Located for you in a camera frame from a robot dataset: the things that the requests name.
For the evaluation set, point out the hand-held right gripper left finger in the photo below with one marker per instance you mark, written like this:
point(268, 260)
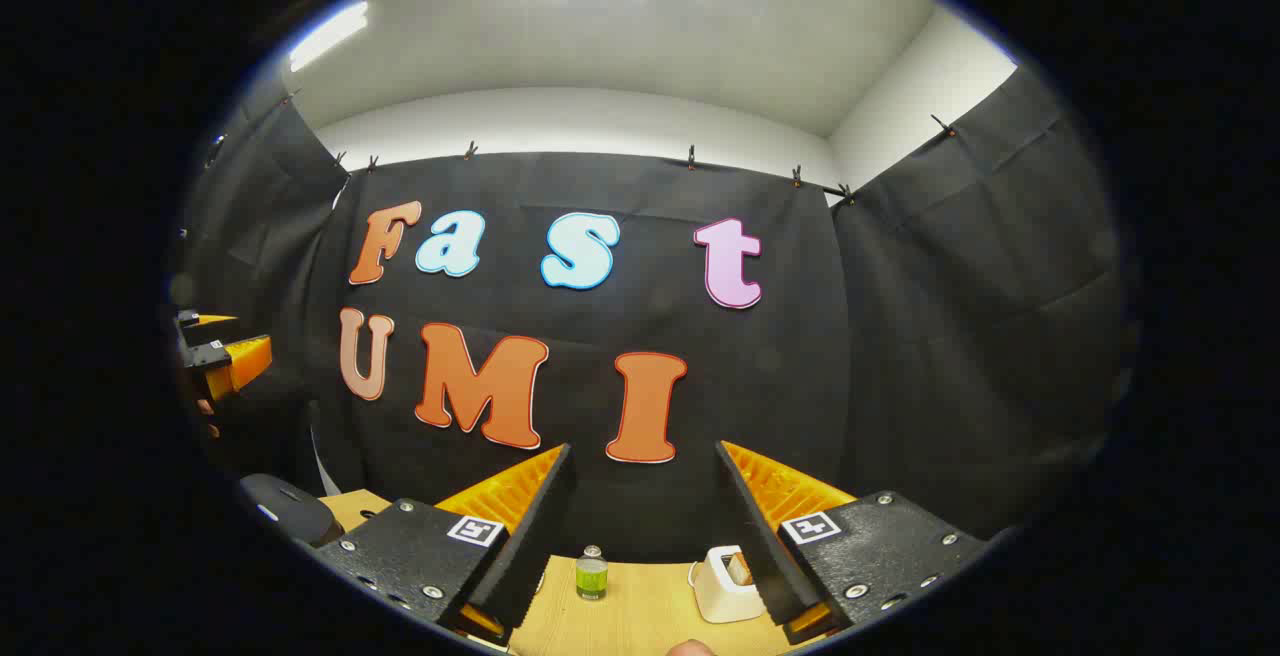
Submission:
point(530, 556)

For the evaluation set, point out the row of small cloth clips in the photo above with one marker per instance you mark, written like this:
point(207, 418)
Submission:
point(690, 157)

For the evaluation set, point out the narrow ceiling light panel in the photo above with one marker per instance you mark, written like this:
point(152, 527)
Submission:
point(328, 34)

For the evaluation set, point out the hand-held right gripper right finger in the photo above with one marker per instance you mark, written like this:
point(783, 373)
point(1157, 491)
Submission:
point(765, 556)

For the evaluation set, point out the green label clear bottle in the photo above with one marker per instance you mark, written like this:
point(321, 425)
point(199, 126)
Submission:
point(592, 576)

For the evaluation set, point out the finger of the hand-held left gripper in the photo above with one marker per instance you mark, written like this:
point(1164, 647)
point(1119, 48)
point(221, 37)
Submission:
point(205, 331)
point(245, 361)

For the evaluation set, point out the black and silver rice cooker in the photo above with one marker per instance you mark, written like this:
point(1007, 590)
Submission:
point(285, 506)

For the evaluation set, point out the white toaster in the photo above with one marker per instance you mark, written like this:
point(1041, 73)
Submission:
point(720, 596)

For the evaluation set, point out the toast bread slice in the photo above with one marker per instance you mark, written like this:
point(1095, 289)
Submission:
point(740, 568)

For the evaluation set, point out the black backdrop cloth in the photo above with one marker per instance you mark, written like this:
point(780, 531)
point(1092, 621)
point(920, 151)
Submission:
point(900, 356)

